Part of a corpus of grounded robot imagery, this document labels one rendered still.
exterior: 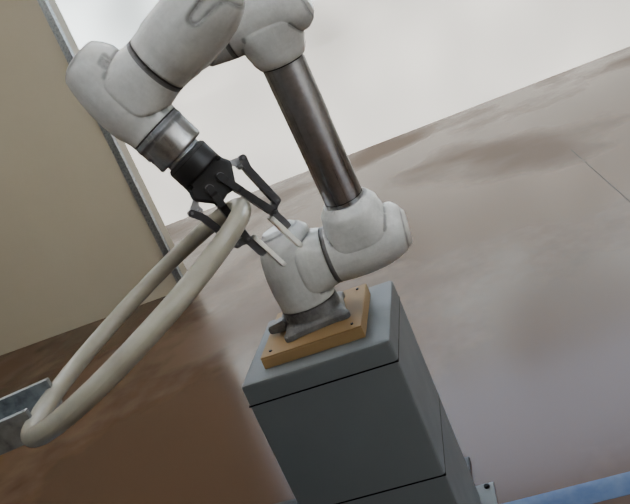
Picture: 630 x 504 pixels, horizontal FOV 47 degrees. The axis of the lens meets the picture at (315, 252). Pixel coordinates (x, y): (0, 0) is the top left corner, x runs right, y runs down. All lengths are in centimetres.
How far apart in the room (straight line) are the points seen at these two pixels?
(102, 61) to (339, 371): 98
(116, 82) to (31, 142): 543
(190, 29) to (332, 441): 116
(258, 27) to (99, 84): 57
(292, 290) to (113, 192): 459
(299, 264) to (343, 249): 12
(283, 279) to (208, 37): 89
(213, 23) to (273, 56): 56
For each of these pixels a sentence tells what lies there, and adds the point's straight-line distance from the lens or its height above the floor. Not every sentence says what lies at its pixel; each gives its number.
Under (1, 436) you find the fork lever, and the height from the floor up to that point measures 115.
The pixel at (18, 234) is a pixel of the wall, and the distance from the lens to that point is 682.
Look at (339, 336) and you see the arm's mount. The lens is 179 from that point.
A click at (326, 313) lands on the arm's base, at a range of 186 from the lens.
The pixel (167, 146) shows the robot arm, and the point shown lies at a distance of 111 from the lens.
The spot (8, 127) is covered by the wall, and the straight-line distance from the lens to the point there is 659.
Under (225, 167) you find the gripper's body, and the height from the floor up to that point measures 138.
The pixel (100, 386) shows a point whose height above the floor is 122.
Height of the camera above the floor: 150
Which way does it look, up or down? 15 degrees down
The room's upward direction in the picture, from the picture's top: 23 degrees counter-clockwise
